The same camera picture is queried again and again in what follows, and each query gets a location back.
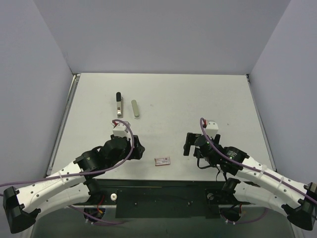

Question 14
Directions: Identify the red white staple box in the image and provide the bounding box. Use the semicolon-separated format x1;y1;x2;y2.
155;157;170;166

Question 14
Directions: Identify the olive green stapler cover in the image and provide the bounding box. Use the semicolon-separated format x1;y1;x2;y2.
131;100;140;119

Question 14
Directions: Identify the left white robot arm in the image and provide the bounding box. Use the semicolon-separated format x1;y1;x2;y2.
2;135;145;234

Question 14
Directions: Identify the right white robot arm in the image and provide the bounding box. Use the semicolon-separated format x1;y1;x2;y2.
183;132;317;231

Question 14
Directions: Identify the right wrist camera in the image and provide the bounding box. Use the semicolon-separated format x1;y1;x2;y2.
203;120;218;138

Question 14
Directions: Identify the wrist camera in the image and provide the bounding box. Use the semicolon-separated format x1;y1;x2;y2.
203;120;218;138
112;121;129;138

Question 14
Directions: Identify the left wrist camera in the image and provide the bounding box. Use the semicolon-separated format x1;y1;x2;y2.
112;121;129;138

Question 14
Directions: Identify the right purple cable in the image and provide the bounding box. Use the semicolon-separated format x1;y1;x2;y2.
199;117;317;225

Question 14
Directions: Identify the purple cable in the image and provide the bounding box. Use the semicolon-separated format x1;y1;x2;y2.
199;117;317;225
0;119;136;226

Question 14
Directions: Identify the aluminium frame rail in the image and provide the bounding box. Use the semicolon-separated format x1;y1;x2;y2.
30;187;298;208

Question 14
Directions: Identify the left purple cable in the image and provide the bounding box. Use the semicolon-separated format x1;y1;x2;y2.
0;119;136;226

